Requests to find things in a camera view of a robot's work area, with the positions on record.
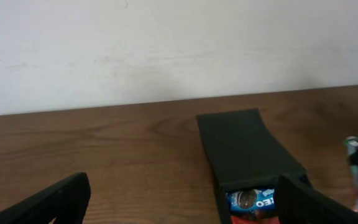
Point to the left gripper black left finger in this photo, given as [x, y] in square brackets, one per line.
[63, 202]

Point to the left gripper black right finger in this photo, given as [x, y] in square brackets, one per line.
[298, 203]

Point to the blue Oreo cookie pack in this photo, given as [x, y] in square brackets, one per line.
[251, 200]

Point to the red candy bag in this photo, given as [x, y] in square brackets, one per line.
[239, 220]

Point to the black gift box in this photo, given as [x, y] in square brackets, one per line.
[243, 154]

